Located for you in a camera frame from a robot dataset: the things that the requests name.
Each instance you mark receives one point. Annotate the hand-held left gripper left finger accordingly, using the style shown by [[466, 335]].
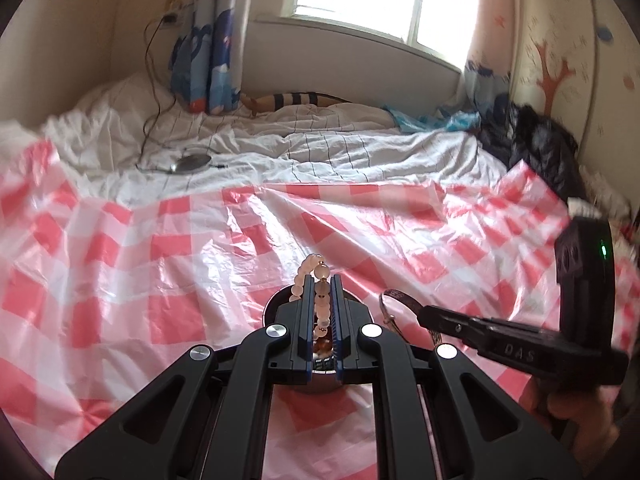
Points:
[[311, 320]]

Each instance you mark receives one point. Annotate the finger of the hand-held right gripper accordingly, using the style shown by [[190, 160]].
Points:
[[450, 327]]

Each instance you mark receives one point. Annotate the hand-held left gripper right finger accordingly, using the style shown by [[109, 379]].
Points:
[[336, 320]]

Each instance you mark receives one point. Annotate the round metal tin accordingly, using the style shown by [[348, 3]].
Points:
[[320, 388]]

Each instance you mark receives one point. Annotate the person's right hand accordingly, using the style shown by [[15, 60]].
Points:
[[580, 410]]

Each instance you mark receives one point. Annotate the black jacket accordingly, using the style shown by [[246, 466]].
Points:
[[545, 150]]

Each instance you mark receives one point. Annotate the white striped bedsheet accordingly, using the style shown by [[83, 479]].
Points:
[[350, 155]]

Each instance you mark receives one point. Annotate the red checkered plastic sheet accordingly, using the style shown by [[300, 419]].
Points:
[[150, 260]]

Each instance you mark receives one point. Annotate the round silver device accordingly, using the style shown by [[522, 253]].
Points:
[[191, 164]]

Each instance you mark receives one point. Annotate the light blue cloth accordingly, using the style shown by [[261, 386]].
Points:
[[450, 122]]

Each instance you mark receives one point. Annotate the striped plush toy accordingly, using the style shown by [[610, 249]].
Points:
[[300, 98]]

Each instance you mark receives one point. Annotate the pink and blue curtain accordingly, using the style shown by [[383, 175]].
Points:
[[487, 85]]

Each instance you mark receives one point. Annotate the blue cartoon curtain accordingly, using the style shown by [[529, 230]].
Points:
[[210, 60]]

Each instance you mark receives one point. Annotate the orange tree wall sticker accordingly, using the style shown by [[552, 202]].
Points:
[[550, 80]]

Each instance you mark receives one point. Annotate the wall power socket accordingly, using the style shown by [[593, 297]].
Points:
[[172, 19]]

